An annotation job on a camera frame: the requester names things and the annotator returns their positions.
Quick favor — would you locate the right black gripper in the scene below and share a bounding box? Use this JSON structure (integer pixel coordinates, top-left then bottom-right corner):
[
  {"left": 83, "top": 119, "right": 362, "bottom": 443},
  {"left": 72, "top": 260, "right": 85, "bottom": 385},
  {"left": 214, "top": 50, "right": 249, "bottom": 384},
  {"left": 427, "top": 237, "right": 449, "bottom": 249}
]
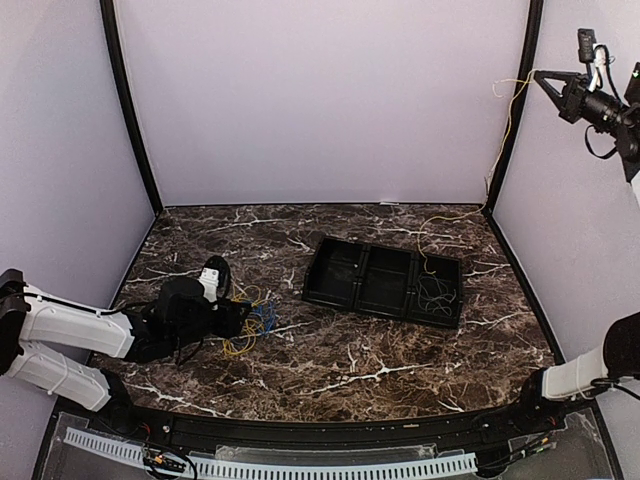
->
[{"left": 535, "top": 70, "right": 636, "bottom": 137}]

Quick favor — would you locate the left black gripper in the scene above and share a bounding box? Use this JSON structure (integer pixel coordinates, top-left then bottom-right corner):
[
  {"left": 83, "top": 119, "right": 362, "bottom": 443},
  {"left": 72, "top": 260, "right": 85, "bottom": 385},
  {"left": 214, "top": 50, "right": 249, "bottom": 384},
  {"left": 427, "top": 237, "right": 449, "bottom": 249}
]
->
[{"left": 170, "top": 296, "right": 251, "bottom": 352}]

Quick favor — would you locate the blue cable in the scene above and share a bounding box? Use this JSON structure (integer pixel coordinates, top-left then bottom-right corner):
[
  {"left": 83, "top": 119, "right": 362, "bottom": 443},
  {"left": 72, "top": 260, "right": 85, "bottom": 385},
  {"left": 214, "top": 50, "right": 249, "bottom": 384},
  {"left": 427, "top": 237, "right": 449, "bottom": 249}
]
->
[{"left": 247, "top": 298, "right": 279, "bottom": 336}]

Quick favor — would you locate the grey cable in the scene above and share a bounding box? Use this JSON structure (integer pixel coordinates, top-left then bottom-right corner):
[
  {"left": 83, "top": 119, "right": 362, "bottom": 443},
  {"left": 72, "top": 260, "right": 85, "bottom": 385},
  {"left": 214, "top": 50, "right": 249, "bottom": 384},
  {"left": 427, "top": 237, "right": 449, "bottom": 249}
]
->
[{"left": 417, "top": 272, "right": 459, "bottom": 317}]

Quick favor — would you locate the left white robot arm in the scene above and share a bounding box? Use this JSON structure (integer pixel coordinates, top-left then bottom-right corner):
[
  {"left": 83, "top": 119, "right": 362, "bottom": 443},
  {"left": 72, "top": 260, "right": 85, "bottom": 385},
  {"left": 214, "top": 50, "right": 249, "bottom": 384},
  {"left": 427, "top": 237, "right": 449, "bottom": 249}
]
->
[{"left": 1, "top": 268, "right": 251, "bottom": 436}]

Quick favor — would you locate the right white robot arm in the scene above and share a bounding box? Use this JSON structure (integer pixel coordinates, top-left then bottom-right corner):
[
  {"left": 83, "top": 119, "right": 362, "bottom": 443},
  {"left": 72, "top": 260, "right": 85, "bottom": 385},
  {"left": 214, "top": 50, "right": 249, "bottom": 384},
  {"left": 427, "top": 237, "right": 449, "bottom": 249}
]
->
[{"left": 509, "top": 70, "right": 639, "bottom": 434}]

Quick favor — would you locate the black bin near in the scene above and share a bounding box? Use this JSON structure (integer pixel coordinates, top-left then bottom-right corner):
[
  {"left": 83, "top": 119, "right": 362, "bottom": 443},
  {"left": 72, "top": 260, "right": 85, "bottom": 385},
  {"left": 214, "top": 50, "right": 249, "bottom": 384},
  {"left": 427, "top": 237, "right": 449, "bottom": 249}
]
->
[{"left": 302, "top": 236, "right": 365, "bottom": 311}]

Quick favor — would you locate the black bin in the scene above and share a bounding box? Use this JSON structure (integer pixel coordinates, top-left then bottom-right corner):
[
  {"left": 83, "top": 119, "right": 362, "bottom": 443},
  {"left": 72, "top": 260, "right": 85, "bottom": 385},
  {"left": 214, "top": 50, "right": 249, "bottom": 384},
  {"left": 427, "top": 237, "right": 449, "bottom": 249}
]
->
[
  {"left": 302, "top": 236, "right": 365, "bottom": 311},
  {"left": 406, "top": 253, "right": 463, "bottom": 330},
  {"left": 354, "top": 245, "right": 415, "bottom": 320}
]

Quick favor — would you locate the black bin middle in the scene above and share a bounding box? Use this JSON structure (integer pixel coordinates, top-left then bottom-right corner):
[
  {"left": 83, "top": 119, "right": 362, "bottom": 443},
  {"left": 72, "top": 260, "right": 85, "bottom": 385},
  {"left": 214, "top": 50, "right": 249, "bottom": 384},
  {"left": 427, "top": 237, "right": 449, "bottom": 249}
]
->
[{"left": 354, "top": 245, "right": 415, "bottom": 320}]

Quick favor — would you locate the black bin far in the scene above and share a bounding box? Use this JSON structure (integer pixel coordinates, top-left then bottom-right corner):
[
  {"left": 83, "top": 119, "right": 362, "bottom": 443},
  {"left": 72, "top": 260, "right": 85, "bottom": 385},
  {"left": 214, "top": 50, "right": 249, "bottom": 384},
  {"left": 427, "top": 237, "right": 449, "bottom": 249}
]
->
[{"left": 406, "top": 253, "right": 463, "bottom": 330}]

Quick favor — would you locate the right black corner post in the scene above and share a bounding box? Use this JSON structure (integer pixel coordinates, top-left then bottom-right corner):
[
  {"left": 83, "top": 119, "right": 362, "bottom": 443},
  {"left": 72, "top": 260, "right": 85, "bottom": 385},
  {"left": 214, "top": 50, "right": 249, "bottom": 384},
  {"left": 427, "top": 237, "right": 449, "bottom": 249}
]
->
[{"left": 482, "top": 0, "right": 544, "bottom": 217}]

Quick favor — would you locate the black corner post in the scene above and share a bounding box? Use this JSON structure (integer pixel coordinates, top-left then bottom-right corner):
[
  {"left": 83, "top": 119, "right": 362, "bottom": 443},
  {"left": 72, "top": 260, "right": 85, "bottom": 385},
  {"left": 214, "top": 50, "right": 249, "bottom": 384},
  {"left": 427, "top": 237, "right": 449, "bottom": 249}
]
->
[
  {"left": 99, "top": 0, "right": 164, "bottom": 216},
  {"left": 482, "top": 0, "right": 544, "bottom": 217}
]

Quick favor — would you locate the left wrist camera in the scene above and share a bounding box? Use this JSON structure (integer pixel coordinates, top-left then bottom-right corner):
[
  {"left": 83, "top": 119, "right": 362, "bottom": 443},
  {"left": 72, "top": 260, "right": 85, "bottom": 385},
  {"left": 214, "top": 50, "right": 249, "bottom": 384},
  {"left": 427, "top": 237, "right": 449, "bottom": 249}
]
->
[{"left": 198, "top": 255, "right": 232, "bottom": 302}]

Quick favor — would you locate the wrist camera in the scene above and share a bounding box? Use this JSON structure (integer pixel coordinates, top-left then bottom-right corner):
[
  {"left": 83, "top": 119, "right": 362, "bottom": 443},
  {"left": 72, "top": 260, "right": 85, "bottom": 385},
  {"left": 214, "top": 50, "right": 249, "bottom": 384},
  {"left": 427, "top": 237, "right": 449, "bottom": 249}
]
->
[
  {"left": 198, "top": 255, "right": 232, "bottom": 302},
  {"left": 577, "top": 27, "right": 640, "bottom": 101}
]

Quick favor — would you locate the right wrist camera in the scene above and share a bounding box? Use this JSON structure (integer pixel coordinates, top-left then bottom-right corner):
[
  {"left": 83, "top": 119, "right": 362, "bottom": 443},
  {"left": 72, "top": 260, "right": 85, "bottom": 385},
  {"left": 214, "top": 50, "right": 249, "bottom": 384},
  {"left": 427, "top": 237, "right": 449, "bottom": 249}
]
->
[{"left": 577, "top": 27, "right": 640, "bottom": 101}]

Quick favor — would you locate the white slotted cable duct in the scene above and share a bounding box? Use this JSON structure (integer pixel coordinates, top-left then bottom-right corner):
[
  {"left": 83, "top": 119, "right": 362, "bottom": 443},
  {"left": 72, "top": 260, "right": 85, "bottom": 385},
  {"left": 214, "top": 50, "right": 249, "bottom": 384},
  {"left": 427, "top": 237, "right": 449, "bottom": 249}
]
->
[{"left": 63, "top": 428, "right": 478, "bottom": 479}]

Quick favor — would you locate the left black corner post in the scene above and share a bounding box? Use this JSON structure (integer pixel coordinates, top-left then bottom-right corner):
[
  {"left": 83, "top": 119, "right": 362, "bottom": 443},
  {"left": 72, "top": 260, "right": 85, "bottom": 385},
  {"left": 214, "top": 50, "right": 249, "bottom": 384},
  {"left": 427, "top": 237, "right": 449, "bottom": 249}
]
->
[{"left": 99, "top": 0, "right": 164, "bottom": 216}]

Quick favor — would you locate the black front rail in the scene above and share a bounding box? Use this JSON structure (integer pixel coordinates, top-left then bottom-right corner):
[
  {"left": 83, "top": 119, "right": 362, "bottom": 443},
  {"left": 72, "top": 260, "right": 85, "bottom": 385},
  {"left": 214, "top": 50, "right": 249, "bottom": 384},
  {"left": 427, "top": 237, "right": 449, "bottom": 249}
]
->
[{"left": 89, "top": 401, "right": 594, "bottom": 452}]

